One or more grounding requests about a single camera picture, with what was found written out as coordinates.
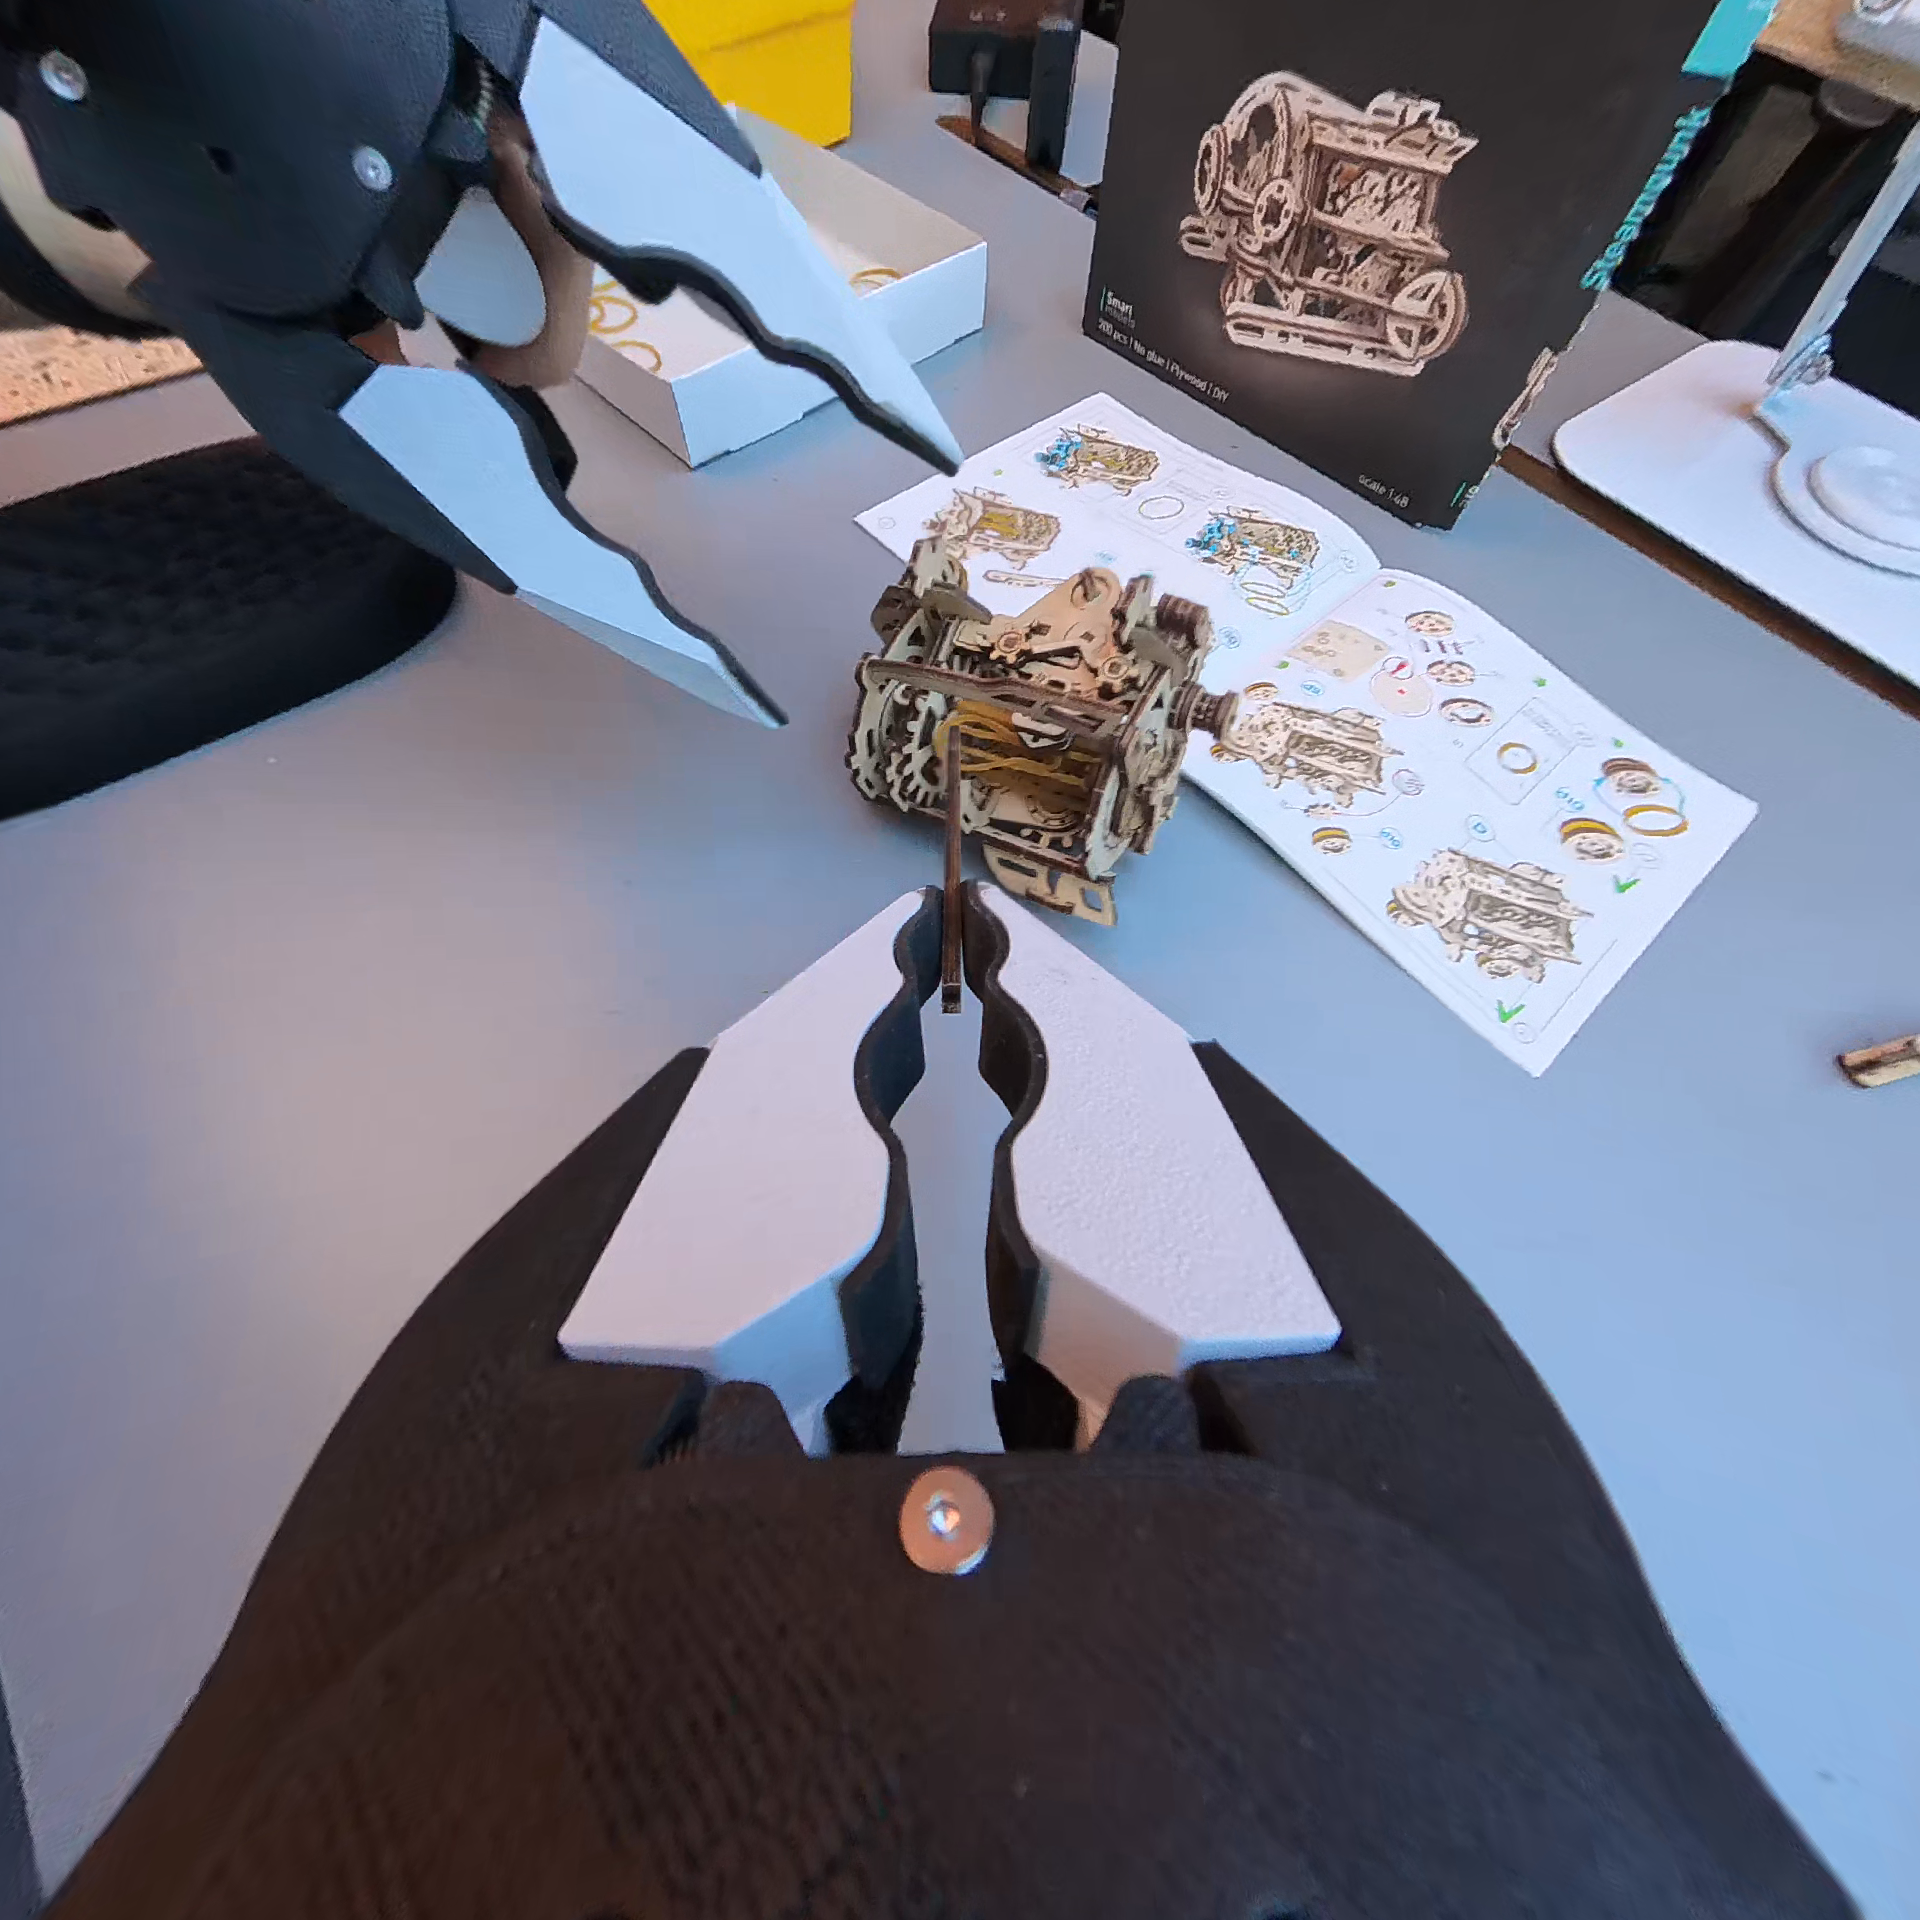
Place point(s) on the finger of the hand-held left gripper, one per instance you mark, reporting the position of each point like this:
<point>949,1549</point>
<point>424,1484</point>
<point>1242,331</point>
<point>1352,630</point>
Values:
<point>704,195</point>
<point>493,494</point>

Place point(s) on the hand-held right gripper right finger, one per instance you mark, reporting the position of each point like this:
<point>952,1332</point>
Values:
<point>1141,1200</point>

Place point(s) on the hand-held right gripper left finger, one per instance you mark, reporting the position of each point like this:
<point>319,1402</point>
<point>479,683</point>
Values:
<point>751,1185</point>

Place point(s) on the thin wooden stick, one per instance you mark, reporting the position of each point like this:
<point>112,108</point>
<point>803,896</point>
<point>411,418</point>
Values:
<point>952,840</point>

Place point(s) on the wooden mechanical model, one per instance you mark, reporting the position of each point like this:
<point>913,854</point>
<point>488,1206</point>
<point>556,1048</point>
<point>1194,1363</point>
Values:
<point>1036,660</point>

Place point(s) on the small wooden model piece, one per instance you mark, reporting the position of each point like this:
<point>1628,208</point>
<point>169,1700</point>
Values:
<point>1882,1058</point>

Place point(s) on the black model packaging box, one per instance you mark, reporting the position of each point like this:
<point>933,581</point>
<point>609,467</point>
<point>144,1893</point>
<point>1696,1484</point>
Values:
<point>1500,90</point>

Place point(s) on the yellow box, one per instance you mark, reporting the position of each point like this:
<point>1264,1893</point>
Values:
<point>751,60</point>

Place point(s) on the white cardboard tray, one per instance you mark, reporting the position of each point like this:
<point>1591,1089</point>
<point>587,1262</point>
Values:
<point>931,284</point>

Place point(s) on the black mesh cushion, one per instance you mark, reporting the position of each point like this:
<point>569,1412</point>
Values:
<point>180,616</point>

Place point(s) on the black electronic device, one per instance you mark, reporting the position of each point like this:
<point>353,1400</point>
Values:
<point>1020,60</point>

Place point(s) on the illustrated instruction booklet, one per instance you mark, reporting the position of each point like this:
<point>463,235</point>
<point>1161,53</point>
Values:
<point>1500,810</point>

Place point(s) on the white desk stand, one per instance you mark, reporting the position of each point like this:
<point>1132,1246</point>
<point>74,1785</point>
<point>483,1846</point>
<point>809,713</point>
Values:
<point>1680,435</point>

